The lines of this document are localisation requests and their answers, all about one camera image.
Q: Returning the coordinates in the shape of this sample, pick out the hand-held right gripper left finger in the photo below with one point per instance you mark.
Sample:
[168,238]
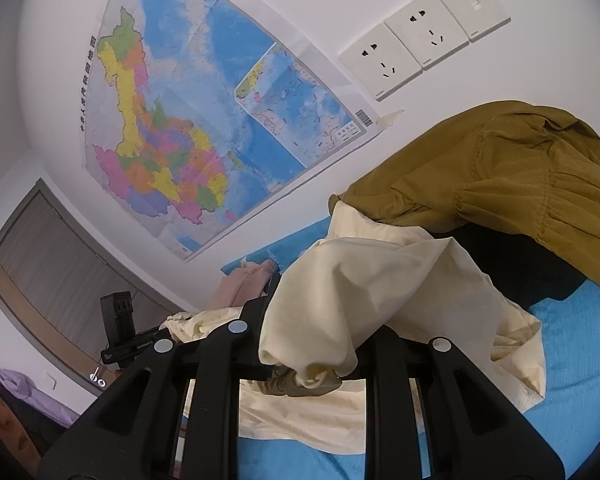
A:
[252,312]

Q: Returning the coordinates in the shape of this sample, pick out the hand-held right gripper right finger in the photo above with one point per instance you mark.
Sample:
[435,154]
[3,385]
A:
[392,390]

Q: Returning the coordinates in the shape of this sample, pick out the dark cloth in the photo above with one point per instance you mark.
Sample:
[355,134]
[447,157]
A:
[10,425]

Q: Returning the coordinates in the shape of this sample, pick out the white wall port plate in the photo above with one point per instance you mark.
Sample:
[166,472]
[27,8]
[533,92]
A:
[472,2]

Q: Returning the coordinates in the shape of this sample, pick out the white wall socket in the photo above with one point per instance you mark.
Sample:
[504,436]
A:
[427,27]
[382,62]

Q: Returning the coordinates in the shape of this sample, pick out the purple cloth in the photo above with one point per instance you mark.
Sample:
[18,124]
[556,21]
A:
[35,395]

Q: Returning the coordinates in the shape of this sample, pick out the cream garment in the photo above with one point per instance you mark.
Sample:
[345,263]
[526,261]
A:
[379,285]

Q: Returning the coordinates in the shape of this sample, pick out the blue bed sheet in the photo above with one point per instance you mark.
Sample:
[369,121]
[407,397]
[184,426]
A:
[579,355]

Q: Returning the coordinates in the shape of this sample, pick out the mustard garment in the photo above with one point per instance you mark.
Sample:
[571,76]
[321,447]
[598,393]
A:
[504,175]

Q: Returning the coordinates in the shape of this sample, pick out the grey framed door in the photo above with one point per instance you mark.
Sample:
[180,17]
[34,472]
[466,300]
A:
[45,260]

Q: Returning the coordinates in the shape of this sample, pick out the colourful wall map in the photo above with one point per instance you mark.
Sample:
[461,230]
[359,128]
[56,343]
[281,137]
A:
[205,110]

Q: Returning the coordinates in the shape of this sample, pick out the black garment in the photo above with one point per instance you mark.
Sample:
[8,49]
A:
[529,275]

